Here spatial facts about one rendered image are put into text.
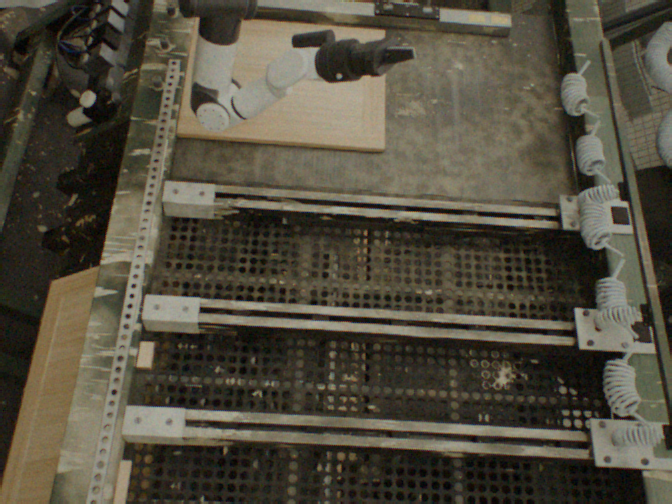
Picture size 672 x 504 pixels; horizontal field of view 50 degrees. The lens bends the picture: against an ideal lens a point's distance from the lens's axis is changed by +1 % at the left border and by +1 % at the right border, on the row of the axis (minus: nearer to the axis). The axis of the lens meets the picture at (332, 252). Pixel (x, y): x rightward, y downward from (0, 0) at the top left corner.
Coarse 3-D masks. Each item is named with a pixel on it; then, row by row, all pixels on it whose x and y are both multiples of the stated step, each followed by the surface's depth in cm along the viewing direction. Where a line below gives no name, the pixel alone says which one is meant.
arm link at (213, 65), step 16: (208, 48) 156; (224, 48) 156; (208, 64) 159; (224, 64) 160; (192, 80) 166; (208, 80) 162; (224, 80) 163; (192, 96) 165; (208, 96) 164; (208, 112) 166; (224, 112) 166; (208, 128) 170; (224, 128) 169
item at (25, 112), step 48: (48, 48) 257; (0, 144) 237; (96, 144) 251; (0, 192) 226; (96, 192) 238; (48, 240) 230; (96, 240) 226; (192, 240) 199; (48, 288) 229; (240, 288) 243; (192, 336) 243; (0, 480) 202
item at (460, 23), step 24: (264, 0) 216; (288, 0) 217; (312, 0) 217; (360, 24) 220; (384, 24) 219; (408, 24) 219; (432, 24) 219; (456, 24) 219; (480, 24) 218; (504, 24) 219
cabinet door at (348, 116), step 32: (256, 32) 213; (288, 32) 214; (352, 32) 215; (384, 32) 216; (192, 64) 205; (256, 64) 207; (288, 96) 203; (320, 96) 204; (352, 96) 204; (384, 96) 205; (192, 128) 195; (256, 128) 196; (288, 128) 197; (320, 128) 198; (352, 128) 199; (384, 128) 200
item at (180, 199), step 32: (192, 192) 179; (224, 192) 180; (256, 192) 180; (288, 192) 181; (320, 192) 182; (608, 192) 169; (320, 224) 184; (352, 224) 184; (384, 224) 183; (416, 224) 183; (448, 224) 182; (480, 224) 182; (512, 224) 182; (544, 224) 183; (576, 224) 179; (608, 224) 180
